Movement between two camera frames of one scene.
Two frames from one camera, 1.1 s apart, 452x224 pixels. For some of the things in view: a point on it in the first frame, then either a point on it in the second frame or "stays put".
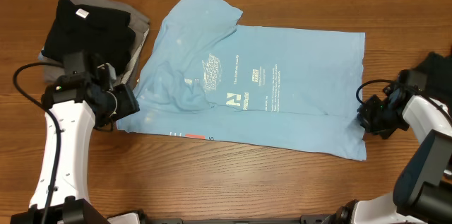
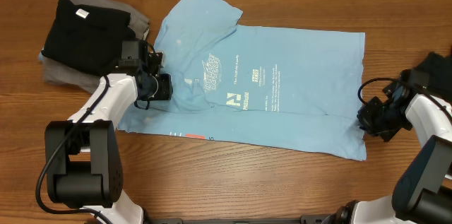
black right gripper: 369,117 stays put
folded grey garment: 53,67 stays put
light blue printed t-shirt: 209,76 stays put
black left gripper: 128,104 -> 165,92
